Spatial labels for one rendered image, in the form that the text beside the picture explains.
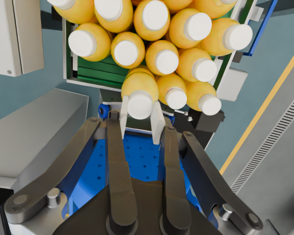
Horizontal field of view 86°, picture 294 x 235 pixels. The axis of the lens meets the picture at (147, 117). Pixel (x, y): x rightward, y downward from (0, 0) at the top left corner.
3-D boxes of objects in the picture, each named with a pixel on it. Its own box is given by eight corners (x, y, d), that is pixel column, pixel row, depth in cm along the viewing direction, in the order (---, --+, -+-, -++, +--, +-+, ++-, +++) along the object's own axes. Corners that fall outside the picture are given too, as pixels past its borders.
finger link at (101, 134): (115, 143, 16) (85, 139, 15) (120, 120, 20) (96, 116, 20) (117, 130, 15) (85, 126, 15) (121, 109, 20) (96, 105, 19)
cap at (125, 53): (119, 37, 27) (117, 37, 25) (140, 45, 28) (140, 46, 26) (113, 59, 29) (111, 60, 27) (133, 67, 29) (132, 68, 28)
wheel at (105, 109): (103, 121, 45) (109, 120, 47) (104, 107, 43) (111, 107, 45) (96, 114, 48) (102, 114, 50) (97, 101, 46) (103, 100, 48)
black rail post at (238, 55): (217, 58, 48) (231, 62, 40) (221, 48, 46) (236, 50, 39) (224, 60, 48) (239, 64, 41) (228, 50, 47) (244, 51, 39)
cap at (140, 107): (122, 105, 25) (121, 109, 23) (136, 86, 24) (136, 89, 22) (142, 118, 26) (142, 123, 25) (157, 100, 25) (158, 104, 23)
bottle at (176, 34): (162, 47, 45) (176, 52, 28) (160, 19, 42) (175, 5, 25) (186, 44, 45) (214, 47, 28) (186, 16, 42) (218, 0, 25)
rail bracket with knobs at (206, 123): (179, 114, 55) (188, 129, 46) (186, 95, 52) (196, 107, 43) (206, 118, 57) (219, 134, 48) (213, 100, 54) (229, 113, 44)
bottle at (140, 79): (121, 80, 42) (108, 107, 25) (136, 58, 39) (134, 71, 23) (143, 96, 44) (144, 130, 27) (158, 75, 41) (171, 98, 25)
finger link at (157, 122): (159, 121, 17) (165, 123, 17) (154, 100, 23) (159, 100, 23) (153, 144, 18) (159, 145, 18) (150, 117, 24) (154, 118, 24)
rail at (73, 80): (71, 79, 43) (66, 82, 41) (71, 76, 43) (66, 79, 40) (205, 104, 49) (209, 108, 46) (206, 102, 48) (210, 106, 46)
